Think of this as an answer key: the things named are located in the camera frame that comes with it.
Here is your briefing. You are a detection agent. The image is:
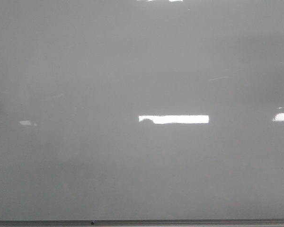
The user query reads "white whiteboard with aluminium frame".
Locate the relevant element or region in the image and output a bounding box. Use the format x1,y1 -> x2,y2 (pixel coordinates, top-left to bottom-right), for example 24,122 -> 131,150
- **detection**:
0,0 -> 284,226

